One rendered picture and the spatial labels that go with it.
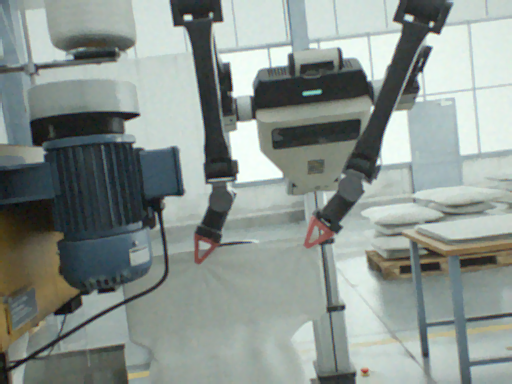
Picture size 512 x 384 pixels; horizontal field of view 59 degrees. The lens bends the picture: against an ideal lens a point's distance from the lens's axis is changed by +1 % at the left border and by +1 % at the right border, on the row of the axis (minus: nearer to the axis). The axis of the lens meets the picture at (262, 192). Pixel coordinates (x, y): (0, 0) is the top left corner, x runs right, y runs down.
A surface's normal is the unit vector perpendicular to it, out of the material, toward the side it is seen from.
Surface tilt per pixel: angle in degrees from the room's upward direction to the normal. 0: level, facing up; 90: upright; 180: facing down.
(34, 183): 90
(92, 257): 91
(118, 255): 92
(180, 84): 90
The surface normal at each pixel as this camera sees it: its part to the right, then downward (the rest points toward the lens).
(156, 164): 0.44, 0.00
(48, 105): -0.26, 0.10
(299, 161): 0.11, 0.68
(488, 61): 0.04, 0.06
